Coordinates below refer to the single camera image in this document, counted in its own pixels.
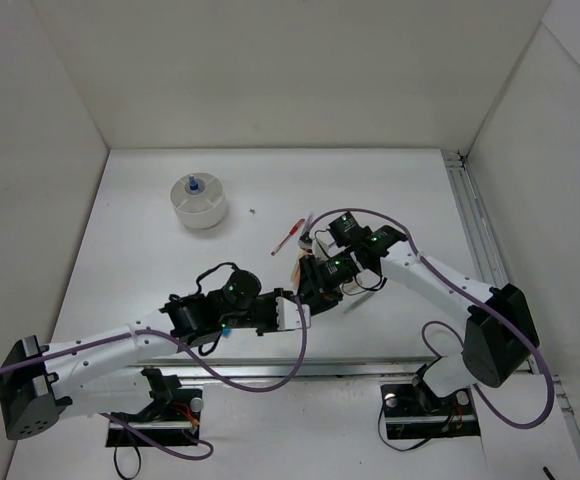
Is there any small glue bottle blue cap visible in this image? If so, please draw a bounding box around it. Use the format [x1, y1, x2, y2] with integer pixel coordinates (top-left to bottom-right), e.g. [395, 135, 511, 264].
[186, 175, 201, 195]

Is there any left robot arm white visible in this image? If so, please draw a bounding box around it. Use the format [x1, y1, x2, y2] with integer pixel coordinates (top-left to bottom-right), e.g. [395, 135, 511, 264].
[0, 268, 311, 440]

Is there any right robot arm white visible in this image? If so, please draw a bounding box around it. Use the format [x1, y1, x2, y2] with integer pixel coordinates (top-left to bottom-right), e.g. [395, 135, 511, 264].
[298, 208, 551, 412]

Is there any orange highlighter stick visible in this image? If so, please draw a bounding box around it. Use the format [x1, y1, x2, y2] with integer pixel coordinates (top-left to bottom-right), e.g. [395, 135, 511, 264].
[291, 258, 301, 289]

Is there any yellow highlighter stick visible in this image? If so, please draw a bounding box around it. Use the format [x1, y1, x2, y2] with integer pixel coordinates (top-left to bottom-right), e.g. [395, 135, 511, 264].
[290, 252, 303, 288]

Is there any red gel pen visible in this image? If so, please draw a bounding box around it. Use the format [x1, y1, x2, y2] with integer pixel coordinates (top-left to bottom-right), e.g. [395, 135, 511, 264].
[270, 218, 306, 256]

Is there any white round desk organizer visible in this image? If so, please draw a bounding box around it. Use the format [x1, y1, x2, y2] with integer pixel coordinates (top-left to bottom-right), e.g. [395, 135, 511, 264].
[170, 172, 228, 230]

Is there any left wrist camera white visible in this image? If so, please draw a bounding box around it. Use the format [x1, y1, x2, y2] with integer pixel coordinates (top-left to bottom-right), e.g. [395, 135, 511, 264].
[276, 297, 311, 331]

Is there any aluminium rail front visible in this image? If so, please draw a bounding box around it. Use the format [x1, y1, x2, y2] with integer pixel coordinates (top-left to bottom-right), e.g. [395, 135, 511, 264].
[44, 355, 536, 384]

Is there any aluminium rail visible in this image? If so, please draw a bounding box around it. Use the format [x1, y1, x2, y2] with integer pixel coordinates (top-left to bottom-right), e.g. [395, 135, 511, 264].
[44, 355, 536, 384]
[441, 150, 580, 464]

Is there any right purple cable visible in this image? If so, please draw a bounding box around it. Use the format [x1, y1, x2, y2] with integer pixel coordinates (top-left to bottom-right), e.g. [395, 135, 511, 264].
[300, 207, 556, 430]

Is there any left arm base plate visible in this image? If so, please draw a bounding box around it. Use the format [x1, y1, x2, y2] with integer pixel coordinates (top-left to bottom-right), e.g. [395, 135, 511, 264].
[112, 386, 204, 447]

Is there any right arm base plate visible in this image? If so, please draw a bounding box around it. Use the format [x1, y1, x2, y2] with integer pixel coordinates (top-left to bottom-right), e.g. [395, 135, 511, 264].
[378, 383, 481, 445]

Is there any aluminium rail right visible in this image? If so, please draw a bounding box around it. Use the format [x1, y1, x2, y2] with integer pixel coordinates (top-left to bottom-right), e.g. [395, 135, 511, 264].
[441, 150, 580, 464]

